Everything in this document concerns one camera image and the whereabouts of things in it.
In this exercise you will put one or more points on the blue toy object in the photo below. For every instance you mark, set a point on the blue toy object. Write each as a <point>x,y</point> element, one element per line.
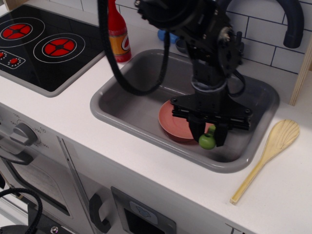
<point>161,36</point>

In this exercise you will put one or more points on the grey dishwasher panel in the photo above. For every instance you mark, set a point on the grey dishwasher panel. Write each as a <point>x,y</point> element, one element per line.
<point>138,218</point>

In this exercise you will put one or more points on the grey oven knob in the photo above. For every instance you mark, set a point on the grey oven knob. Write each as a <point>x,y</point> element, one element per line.
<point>23,135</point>

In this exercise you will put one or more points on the red toy ketchup bottle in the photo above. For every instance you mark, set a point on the red toy ketchup bottle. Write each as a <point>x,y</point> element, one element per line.
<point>118,34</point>

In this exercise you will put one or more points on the wooden shelf side panel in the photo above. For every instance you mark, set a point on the wooden shelf side panel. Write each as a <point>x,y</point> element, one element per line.
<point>306,67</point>

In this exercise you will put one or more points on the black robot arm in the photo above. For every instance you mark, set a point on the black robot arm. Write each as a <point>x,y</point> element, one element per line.
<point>215,53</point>

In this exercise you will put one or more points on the pink round plate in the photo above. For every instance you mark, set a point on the pink round plate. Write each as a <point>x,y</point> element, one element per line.
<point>175,128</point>

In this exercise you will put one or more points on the dark grey toy faucet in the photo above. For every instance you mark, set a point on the dark grey toy faucet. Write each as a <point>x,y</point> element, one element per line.
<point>277,23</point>

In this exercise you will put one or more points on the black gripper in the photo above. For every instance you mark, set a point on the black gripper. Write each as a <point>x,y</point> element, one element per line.
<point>225,113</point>

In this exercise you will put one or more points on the dark grey cabinet handle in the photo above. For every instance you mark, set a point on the dark grey cabinet handle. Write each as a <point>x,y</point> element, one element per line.
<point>95,204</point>

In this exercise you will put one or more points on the green handled black spatula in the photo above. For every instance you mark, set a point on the green handled black spatula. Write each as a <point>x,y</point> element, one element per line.
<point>207,140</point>

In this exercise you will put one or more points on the wooden spoon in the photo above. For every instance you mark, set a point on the wooden spoon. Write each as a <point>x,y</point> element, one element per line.
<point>281,136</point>

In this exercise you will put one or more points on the toy oven door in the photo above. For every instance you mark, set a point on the toy oven door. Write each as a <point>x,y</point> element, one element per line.
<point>39,167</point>

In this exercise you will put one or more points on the black toy stove top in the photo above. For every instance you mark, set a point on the black toy stove top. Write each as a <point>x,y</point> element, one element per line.
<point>46,52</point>

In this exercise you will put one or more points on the grey toy sink basin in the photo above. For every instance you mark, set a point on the grey toy sink basin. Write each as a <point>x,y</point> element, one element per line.
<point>138,115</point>

